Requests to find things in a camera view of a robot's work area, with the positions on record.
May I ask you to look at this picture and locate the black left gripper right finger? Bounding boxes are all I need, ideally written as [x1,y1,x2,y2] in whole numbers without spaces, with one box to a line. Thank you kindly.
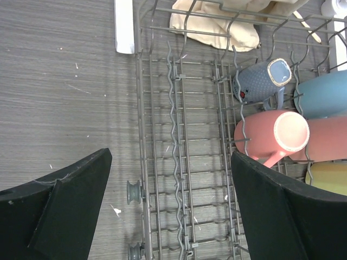
[231,152,346,259]

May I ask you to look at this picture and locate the grey wire dish rack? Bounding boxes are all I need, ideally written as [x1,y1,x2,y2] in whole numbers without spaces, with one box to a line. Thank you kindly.
[127,1,346,259]

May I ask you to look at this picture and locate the white clothes rack stand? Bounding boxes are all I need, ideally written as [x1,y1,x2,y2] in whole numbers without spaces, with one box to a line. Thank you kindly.
[114,0,135,54]

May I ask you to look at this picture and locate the pink handleless tumbler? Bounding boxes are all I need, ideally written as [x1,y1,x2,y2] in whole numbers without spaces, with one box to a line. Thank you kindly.
[290,116,346,163]

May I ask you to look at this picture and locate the beige cloth garment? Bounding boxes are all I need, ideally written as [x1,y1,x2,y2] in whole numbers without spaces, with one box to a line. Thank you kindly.
[170,0,307,52]

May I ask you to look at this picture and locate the yellow-green mug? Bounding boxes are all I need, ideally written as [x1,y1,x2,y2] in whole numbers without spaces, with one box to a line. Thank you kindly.
[305,162,347,195]

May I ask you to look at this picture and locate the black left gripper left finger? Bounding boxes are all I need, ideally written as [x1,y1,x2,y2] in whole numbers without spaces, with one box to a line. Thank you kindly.
[1,148,112,259]

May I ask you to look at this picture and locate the pink mug with handle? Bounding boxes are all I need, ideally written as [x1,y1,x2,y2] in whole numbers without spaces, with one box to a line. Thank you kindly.
[234,110,310,168]

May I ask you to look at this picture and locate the grey-blue dotted mug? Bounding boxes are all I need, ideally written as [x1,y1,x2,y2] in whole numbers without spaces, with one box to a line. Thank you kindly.
[232,58,292,110]

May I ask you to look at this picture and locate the light blue mug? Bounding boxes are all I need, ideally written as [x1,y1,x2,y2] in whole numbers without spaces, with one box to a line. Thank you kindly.
[294,70,346,119]

